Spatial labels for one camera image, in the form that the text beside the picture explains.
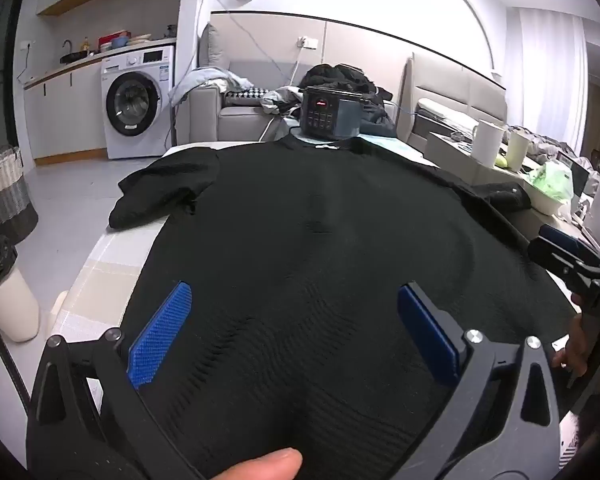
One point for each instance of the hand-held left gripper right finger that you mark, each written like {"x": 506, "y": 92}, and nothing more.
{"x": 427, "y": 332}

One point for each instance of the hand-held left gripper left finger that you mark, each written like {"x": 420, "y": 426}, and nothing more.
{"x": 161, "y": 332}

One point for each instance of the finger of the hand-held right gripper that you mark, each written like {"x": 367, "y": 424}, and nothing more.
{"x": 560, "y": 262}
{"x": 562, "y": 240}

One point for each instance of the black t-shirt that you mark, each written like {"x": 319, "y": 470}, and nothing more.
{"x": 305, "y": 260}

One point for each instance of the pile of dark clothes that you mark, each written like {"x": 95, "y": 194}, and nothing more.
{"x": 345, "y": 76}

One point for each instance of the person's right hand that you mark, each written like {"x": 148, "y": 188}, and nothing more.
{"x": 577, "y": 347}

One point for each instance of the person's left hand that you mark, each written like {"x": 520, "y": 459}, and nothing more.
{"x": 267, "y": 465}

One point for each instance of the green plastic bag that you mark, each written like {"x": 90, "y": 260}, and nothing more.
{"x": 552, "y": 182}

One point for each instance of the pale green cup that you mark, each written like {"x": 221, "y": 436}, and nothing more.
{"x": 517, "y": 150}

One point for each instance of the white mug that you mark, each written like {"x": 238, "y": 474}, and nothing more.
{"x": 487, "y": 142}

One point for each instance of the beige side table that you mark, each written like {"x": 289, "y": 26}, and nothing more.
{"x": 460, "y": 162}

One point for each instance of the beige trash bin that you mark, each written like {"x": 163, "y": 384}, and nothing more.
{"x": 7, "y": 305}

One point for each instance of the white curtain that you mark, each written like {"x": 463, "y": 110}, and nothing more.
{"x": 552, "y": 75}

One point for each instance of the light blue cloth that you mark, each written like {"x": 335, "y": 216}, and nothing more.
{"x": 395, "y": 147}

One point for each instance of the beige upholstered bed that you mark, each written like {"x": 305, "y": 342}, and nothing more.
{"x": 450, "y": 85}

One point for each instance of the woven laundry basket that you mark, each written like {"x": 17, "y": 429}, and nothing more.
{"x": 5, "y": 195}

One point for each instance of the beige sofa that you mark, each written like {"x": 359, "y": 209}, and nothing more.
{"x": 215, "y": 115}

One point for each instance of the white washing machine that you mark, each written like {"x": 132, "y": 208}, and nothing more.
{"x": 137, "y": 102}

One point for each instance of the white kitchen base cabinet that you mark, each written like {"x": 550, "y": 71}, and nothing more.
{"x": 65, "y": 115}

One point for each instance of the black portable power station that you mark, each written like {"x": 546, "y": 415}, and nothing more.
{"x": 325, "y": 112}

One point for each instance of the houndstooth cushion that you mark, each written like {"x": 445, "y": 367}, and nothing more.
{"x": 245, "y": 95}

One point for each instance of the light blue blanket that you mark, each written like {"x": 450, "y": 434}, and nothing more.
{"x": 200, "y": 82}

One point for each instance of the dark glass door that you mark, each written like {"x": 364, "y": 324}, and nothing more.
{"x": 2, "y": 70}

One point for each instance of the white wall socket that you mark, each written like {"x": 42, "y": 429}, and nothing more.
{"x": 308, "y": 43}

